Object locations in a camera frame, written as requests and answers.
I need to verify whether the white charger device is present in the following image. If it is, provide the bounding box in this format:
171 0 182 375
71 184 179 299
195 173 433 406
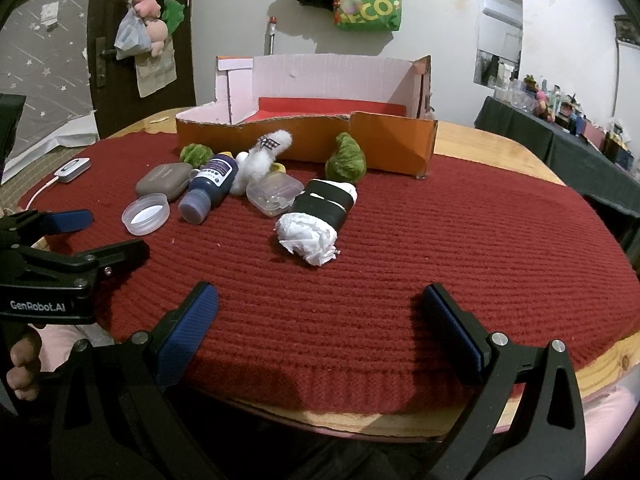
54 157 91 182

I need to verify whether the clear plastic bag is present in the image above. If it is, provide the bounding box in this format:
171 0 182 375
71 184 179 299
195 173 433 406
114 10 153 61

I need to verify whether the small clear plastic box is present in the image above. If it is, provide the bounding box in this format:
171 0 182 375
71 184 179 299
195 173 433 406
246 172 306 218

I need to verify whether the white plush rabbit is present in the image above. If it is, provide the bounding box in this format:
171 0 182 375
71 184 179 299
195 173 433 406
229 129 294 197

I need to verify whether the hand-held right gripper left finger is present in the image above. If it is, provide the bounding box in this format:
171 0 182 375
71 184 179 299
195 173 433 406
50 282 221 480

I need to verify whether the white cabinet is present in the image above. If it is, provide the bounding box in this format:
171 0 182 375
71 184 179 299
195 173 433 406
614 14 640 128

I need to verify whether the white roll with black band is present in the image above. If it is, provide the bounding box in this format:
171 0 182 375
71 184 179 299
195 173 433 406
274 177 359 267

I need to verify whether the person's left hand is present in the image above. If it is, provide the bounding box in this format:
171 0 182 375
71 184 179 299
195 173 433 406
6 329 45 403

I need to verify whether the red knitted mat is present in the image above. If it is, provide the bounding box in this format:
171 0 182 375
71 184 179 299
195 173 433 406
20 132 640 413

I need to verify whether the white paper sheet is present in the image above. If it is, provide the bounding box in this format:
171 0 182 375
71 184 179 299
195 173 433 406
0 112 98 183

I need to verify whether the peach plush toy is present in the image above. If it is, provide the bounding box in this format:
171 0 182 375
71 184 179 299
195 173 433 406
145 17 171 56

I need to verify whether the grey rounded case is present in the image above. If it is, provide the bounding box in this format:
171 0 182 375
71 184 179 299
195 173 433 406
135 162 198 202

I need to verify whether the row of bottles and jars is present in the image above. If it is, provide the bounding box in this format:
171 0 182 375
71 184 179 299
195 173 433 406
492 75 640 171

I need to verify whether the orange cardboard box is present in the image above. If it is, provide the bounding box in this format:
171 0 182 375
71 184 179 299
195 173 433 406
175 54 440 181

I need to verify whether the dark blue bottle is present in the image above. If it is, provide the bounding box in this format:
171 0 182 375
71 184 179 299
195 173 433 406
178 152 239 224

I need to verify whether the clear round container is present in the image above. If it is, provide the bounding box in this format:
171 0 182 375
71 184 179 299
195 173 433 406
121 194 171 237

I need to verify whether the wall mirror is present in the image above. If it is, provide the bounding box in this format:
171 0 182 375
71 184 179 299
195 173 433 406
474 0 524 91

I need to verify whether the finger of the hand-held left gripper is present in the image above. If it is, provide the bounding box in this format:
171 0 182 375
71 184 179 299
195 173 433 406
0 240 150 291
0 210 94 248

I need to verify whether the large green plush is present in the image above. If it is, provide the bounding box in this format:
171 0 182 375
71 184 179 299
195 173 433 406
325 132 367 182

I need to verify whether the side table with dark cloth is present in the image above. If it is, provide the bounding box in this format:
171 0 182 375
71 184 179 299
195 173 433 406
474 95 640 221

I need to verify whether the door handle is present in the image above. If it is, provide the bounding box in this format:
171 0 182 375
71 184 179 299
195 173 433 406
95 37 118 88

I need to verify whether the white cable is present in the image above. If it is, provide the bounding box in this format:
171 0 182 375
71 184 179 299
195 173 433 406
25 175 63 211

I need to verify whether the small green pompom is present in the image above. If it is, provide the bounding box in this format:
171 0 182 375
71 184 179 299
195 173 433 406
179 143 215 168

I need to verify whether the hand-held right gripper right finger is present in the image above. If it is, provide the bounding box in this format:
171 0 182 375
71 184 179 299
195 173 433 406
420 282 586 480

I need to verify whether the dark wooden door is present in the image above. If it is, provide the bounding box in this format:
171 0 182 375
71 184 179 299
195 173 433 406
86 0 197 138

